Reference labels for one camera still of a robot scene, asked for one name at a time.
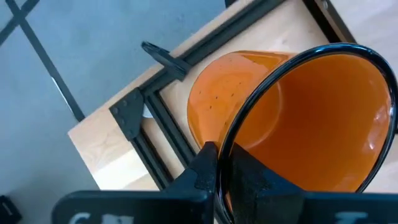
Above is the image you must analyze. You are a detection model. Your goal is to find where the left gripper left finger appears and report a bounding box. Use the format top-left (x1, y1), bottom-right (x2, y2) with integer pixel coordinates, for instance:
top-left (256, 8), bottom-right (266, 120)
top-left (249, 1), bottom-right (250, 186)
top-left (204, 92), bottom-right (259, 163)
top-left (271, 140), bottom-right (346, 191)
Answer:
top-left (51, 141), bottom-right (218, 224)

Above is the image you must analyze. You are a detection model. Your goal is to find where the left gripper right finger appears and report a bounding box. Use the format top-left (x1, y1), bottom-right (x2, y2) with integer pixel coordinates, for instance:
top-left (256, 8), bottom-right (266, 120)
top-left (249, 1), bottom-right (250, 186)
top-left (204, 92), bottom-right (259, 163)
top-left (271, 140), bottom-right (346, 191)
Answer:
top-left (228, 142), bottom-right (398, 224)

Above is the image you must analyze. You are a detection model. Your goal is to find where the orange mug black rim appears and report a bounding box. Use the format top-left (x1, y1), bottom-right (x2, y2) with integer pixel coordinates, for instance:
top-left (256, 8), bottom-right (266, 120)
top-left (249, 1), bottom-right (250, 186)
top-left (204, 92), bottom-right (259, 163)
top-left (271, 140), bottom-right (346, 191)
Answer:
top-left (186, 42), bottom-right (398, 224)

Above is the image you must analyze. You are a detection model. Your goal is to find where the black plastic clamp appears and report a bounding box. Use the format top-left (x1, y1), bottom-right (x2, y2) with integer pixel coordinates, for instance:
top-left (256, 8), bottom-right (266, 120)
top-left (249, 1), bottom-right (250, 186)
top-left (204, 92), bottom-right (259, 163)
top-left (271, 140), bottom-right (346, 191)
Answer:
top-left (141, 41), bottom-right (192, 82)

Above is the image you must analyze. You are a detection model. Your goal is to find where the black box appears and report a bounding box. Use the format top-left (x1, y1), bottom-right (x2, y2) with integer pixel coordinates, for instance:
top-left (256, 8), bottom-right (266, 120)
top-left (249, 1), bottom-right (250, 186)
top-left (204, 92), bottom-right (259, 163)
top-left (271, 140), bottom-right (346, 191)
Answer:
top-left (0, 195), bottom-right (22, 224)

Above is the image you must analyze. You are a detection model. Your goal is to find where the black aluminium table frame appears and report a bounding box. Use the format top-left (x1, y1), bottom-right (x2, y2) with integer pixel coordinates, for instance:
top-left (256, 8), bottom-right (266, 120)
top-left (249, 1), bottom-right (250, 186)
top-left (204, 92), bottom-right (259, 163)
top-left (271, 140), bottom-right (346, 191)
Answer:
top-left (108, 0), bottom-right (290, 191)

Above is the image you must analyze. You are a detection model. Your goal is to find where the black corner bracket plate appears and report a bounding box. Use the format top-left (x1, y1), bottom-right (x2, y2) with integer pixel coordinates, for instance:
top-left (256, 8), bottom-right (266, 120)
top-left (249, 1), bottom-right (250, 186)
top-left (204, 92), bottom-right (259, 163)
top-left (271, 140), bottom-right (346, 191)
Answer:
top-left (108, 88), bottom-right (146, 141)

